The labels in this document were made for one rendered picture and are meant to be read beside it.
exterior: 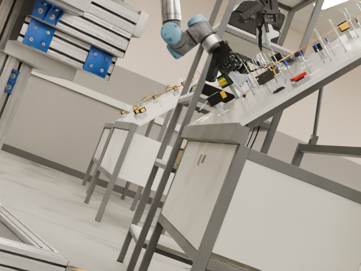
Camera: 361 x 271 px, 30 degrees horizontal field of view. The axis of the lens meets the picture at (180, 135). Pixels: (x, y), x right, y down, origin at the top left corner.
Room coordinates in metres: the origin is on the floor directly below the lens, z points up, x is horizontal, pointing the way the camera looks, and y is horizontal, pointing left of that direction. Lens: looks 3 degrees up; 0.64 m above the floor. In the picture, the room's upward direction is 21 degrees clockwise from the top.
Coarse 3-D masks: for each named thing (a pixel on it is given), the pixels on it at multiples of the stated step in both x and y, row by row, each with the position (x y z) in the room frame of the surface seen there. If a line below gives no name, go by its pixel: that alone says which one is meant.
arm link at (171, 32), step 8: (160, 0) 2.58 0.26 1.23; (168, 0) 2.55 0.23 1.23; (176, 0) 2.56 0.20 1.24; (168, 8) 2.54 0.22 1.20; (176, 8) 2.55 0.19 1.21; (168, 16) 2.54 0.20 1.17; (176, 16) 2.54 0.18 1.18; (168, 24) 2.52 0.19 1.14; (176, 24) 2.53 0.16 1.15; (168, 32) 2.51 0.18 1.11; (176, 32) 2.50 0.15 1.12; (168, 40) 2.52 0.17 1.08; (176, 40) 2.53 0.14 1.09; (184, 40) 2.59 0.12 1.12; (176, 48) 2.61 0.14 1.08
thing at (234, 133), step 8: (184, 128) 3.45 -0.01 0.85; (192, 128) 3.19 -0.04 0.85; (200, 128) 2.97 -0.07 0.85; (208, 128) 2.78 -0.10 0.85; (216, 128) 2.61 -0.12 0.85; (224, 128) 2.47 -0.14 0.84; (232, 128) 2.33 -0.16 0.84; (240, 128) 2.31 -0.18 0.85; (248, 128) 2.31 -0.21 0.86; (184, 136) 3.34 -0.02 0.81; (192, 136) 3.10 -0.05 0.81; (200, 136) 2.89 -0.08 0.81; (208, 136) 2.71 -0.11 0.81; (216, 136) 2.55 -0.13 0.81; (224, 136) 2.41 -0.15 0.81; (232, 136) 2.31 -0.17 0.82; (240, 136) 2.31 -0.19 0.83; (232, 144) 2.48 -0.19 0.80; (240, 144) 2.32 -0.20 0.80
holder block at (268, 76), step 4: (264, 72) 2.61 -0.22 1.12; (268, 72) 2.61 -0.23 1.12; (256, 76) 2.63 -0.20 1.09; (260, 76) 2.60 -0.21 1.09; (264, 76) 2.61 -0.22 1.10; (268, 76) 2.61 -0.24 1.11; (272, 76) 2.61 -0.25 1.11; (260, 80) 2.61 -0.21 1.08; (264, 80) 2.61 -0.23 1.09; (268, 80) 2.61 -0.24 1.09; (260, 84) 2.63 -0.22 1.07
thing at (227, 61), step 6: (222, 42) 2.60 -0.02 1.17; (228, 42) 2.63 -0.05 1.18; (216, 48) 2.62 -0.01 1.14; (222, 48) 2.61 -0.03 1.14; (228, 48) 2.59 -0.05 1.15; (210, 54) 2.63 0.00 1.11; (216, 54) 2.63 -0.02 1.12; (222, 54) 2.62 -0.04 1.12; (228, 54) 2.58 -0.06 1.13; (234, 54) 2.61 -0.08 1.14; (222, 60) 2.60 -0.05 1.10; (228, 60) 2.58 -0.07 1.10; (234, 60) 2.57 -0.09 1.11; (240, 60) 2.61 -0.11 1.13; (222, 66) 2.60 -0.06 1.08; (228, 66) 2.60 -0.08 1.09; (234, 66) 2.58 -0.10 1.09; (240, 66) 2.62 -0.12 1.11; (228, 72) 2.62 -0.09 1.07
